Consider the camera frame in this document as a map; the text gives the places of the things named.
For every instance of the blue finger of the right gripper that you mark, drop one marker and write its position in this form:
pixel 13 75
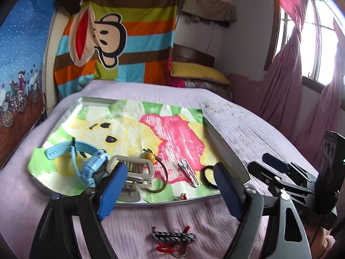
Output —
pixel 275 163
pixel 261 173

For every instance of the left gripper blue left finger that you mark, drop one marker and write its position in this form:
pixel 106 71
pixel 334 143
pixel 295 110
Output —
pixel 109 189

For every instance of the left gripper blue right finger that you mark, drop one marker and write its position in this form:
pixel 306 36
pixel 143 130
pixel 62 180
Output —
pixel 231 190

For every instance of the black white braided hair clip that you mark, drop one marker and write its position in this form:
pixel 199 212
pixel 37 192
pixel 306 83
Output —
pixel 173 237

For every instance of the person's right hand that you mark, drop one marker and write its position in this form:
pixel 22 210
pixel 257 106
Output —
pixel 320 240

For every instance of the beige hair claw clip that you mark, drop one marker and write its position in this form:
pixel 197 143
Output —
pixel 139 171

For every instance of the light blue smart watch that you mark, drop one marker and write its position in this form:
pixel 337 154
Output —
pixel 89 162

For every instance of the silver cardboard tray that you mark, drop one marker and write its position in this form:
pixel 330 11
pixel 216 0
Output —
pixel 236 167

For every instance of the colourful painted paper liner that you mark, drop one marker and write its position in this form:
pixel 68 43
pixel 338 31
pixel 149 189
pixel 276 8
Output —
pixel 128 128

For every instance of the yellow pillow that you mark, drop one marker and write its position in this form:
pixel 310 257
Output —
pixel 197 72

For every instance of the dark wooden headboard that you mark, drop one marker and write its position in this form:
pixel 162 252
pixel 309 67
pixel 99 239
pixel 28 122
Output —
pixel 187 55

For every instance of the striped monkey cartoon blanket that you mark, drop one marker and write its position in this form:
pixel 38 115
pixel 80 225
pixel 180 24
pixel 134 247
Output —
pixel 116 40

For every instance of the brown hanging cloth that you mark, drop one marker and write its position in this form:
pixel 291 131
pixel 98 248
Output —
pixel 207 11

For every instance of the window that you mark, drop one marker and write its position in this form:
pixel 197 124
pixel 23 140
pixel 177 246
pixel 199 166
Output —
pixel 302 30

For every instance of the blue dotted fabric wardrobe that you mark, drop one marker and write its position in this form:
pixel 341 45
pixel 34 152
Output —
pixel 24 34

